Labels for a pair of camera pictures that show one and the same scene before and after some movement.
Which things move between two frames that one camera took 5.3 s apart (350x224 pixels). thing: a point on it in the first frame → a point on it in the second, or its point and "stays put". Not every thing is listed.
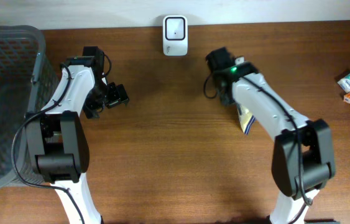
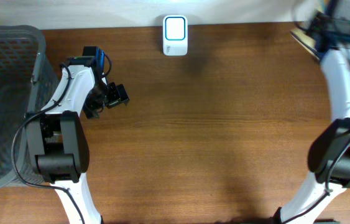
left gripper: x=117 y=94 stays put
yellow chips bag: x=246 y=119 → x=306 y=40
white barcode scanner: x=175 y=35 stays put
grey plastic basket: x=15 y=74 stays put
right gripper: x=227 y=99 → x=314 y=22
